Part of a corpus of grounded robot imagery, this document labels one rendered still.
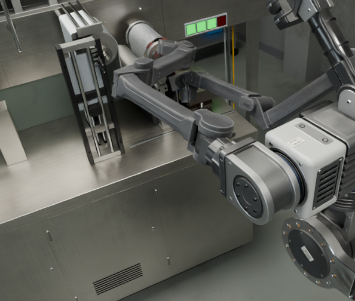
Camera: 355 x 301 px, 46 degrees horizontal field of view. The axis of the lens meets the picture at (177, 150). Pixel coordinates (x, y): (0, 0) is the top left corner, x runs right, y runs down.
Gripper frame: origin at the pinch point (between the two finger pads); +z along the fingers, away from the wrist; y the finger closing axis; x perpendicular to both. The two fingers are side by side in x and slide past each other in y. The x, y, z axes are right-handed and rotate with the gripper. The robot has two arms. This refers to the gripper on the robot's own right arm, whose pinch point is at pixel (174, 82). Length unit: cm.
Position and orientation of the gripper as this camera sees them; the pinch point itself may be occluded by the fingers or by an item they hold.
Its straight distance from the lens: 198.2
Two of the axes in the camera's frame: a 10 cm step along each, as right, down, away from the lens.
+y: 9.1, -3.2, 2.8
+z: -3.2, -0.7, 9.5
